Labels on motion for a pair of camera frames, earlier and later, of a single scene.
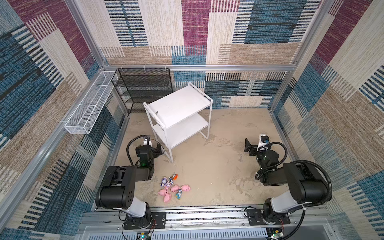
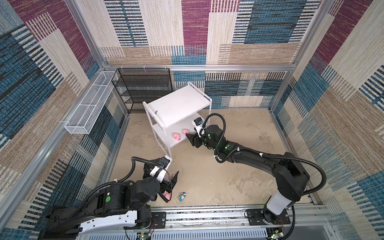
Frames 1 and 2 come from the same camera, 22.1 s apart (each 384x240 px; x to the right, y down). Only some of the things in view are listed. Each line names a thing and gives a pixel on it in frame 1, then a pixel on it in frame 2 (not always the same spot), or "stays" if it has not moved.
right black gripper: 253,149 to 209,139
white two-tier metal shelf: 178,115 stays
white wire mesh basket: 81,120 stays
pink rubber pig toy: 186,187 to 176,136
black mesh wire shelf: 137,85 stays
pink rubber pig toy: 175,188 to 185,131
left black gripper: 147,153 to 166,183
